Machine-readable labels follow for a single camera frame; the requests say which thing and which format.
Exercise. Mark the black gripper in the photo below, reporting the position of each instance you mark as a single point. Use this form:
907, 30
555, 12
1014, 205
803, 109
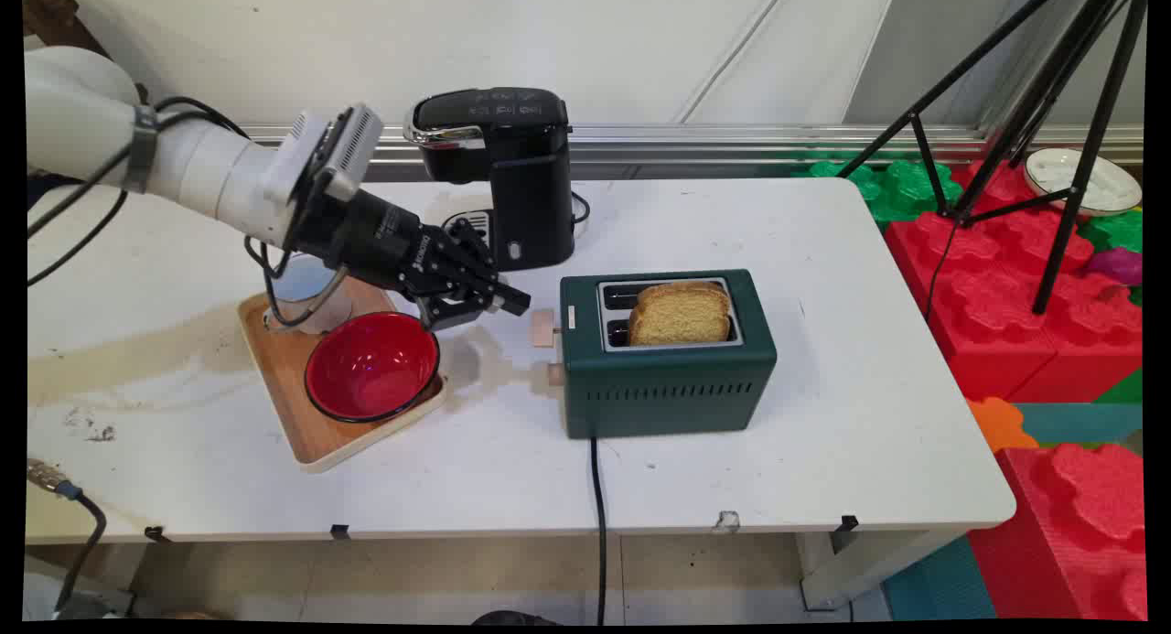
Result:
380, 233

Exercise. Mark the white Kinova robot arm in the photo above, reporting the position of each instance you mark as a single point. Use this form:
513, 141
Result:
197, 163

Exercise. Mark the black capsule coffee machine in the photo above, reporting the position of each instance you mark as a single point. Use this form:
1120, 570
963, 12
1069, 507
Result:
501, 172

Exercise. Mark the red bowl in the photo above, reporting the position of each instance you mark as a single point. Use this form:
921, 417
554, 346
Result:
371, 367

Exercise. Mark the wooden tray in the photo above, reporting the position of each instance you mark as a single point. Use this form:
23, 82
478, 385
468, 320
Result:
316, 405

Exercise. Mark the toasted bread slice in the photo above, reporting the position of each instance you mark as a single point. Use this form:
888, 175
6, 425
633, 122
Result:
682, 295
679, 325

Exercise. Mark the green two-slot toaster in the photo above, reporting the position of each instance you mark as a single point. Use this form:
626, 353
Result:
666, 359

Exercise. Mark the green foam block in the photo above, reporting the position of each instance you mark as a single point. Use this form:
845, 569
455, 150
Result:
892, 188

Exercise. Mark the large red foam block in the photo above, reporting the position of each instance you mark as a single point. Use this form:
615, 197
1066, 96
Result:
1006, 295

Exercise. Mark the orange foam piece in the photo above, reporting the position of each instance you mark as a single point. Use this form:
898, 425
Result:
999, 424

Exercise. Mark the white ceramic plate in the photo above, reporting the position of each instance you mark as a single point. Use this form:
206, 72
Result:
1089, 181

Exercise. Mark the purple toy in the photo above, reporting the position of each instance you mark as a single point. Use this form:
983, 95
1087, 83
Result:
1116, 265

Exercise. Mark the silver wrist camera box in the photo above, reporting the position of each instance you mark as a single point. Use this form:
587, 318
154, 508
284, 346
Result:
327, 154

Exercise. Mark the black camera tripod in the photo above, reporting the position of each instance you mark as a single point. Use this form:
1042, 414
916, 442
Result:
1052, 122

